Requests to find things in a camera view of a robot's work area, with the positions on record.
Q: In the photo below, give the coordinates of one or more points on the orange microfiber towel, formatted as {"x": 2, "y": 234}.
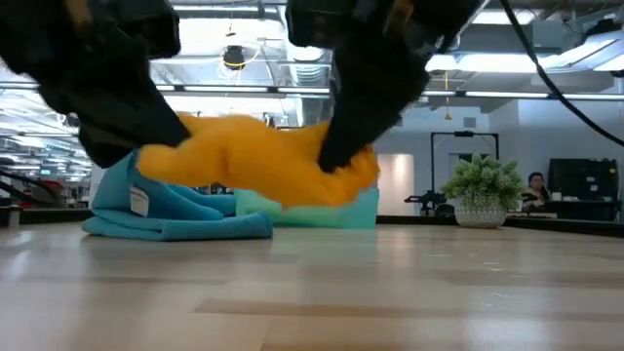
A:
{"x": 253, "y": 156}

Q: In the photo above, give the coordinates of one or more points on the black background stand frame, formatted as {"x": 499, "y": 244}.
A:
{"x": 463, "y": 133}

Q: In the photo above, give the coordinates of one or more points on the green exit sign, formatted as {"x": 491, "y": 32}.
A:
{"x": 45, "y": 171}

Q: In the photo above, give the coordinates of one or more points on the black ceiling-mounted device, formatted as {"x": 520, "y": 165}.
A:
{"x": 234, "y": 57}

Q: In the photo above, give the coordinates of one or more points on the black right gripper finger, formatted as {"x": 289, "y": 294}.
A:
{"x": 370, "y": 107}

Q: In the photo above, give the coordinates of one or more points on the black background robot arm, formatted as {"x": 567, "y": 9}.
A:
{"x": 429, "y": 200}

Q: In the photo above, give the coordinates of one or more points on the blue microfiber towel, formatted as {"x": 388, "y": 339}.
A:
{"x": 170, "y": 219}

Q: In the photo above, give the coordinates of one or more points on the small green artificial plant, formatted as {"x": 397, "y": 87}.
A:
{"x": 482, "y": 185}

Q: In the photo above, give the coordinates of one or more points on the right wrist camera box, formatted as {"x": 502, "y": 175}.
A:
{"x": 314, "y": 22}

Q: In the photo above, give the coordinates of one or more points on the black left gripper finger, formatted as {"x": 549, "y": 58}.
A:
{"x": 127, "y": 112}
{"x": 107, "y": 151}

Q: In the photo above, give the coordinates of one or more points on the long ceiling light strip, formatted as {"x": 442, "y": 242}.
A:
{"x": 439, "y": 92}
{"x": 244, "y": 89}
{"x": 507, "y": 94}
{"x": 592, "y": 97}

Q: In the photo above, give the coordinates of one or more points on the teal translucent plastic basket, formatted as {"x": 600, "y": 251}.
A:
{"x": 341, "y": 217}

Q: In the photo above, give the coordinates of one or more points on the person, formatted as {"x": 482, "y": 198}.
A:
{"x": 535, "y": 192}

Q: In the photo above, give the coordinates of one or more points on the black cabinet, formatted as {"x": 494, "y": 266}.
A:
{"x": 580, "y": 185}

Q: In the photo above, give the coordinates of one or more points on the silver ventilation duct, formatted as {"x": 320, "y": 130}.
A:
{"x": 307, "y": 70}

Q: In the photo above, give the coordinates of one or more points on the white building pillar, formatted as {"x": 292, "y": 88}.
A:
{"x": 96, "y": 187}

